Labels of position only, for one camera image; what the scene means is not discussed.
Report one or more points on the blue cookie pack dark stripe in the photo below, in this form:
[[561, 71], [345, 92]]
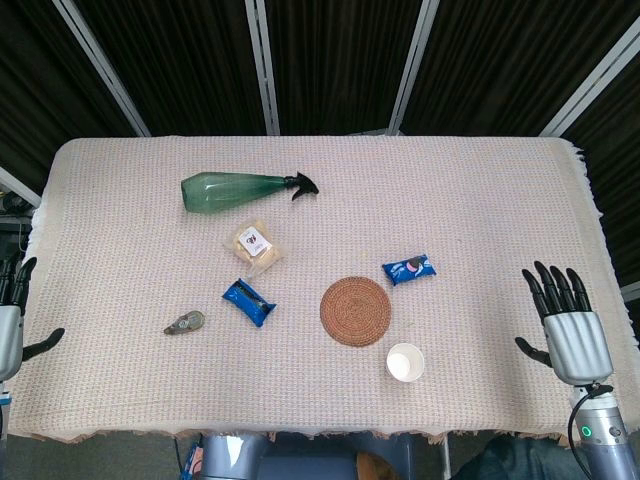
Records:
[[248, 302]]

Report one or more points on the green spray bottle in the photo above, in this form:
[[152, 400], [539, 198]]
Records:
[[235, 191]]

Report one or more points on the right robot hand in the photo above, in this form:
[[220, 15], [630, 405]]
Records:
[[577, 340]]

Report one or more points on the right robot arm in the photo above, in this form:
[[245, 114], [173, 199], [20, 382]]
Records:
[[600, 430]]

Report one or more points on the blue cookie pack with picture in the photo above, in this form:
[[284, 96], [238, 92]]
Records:
[[409, 269]]

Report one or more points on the pink woven tablecloth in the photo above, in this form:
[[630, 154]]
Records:
[[320, 240]]

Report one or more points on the brown round woven coaster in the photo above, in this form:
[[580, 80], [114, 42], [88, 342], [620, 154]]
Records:
[[356, 310]]

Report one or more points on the white paper cup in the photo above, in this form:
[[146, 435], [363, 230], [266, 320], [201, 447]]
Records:
[[405, 362]]

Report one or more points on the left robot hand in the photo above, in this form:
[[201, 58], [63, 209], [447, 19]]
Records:
[[10, 335]]

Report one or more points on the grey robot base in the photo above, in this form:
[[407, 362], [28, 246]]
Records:
[[280, 457]]

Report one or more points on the clear bag of biscuits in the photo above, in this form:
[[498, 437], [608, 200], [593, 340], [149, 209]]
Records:
[[253, 245]]

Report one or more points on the small grey correction tape dispenser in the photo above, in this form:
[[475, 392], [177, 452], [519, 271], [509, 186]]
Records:
[[185, 323]]

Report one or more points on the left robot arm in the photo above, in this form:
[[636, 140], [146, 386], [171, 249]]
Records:
[[3, 410]]

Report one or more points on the grey metal frame post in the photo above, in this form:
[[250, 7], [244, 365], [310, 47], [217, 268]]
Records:
[[592, 75], [17, 187], [412, 65], [105, 65], [263, 65]]

